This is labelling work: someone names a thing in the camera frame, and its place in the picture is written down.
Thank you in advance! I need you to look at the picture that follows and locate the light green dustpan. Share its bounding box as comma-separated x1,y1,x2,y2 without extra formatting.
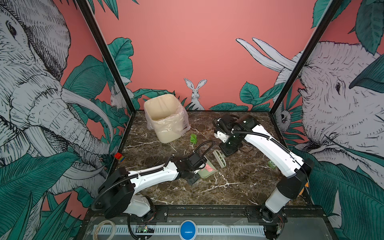
197,160,217,179

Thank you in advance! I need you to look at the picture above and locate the light green hand brush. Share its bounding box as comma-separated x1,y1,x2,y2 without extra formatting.
213,150,227,168

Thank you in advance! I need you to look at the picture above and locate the cream trash bin with bag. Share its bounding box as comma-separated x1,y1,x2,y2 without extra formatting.
144,94,191,144

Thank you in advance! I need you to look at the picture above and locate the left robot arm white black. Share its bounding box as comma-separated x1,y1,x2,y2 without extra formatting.
91,152,208,222

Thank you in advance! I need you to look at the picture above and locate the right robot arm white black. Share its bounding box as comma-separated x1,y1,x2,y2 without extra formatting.
212,115,315,223

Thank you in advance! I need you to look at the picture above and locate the pink paper scrap upper left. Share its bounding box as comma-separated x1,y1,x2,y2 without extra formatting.
204,164,216,173

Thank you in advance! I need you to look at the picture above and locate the green paper scrap near bin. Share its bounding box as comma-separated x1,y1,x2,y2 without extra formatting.
190,134,198,145

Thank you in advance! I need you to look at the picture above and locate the coiled clear cable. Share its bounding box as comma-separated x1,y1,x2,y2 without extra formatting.
92,220,117,240

